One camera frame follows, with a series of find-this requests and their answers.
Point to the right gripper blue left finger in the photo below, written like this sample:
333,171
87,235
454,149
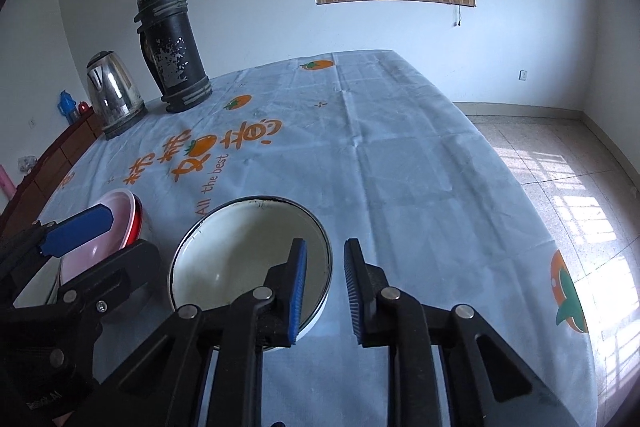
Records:
206,365

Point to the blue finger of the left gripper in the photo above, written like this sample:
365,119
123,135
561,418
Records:
104,288
38,243

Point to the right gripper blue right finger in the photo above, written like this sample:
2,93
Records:
445,367

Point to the red plastic bowl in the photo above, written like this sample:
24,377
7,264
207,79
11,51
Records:
129,225

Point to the stainless steel bowl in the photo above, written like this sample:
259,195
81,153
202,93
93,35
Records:
41,290

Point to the dark wooden sideboard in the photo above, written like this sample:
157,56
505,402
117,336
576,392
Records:
51,169

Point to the pink thermos bottle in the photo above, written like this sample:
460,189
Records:
7,185

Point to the crumpled plastic bag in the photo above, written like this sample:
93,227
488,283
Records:
27,163

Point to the small red jar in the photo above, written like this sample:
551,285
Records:
83,108

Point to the blue water jug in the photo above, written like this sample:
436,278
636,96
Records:
67,106

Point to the stainless steel electric kettle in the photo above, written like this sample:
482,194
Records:
113,95

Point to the black thermos flask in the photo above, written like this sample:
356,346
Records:
169,50

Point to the blue persimmon print tablecloth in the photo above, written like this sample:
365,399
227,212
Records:
377,153

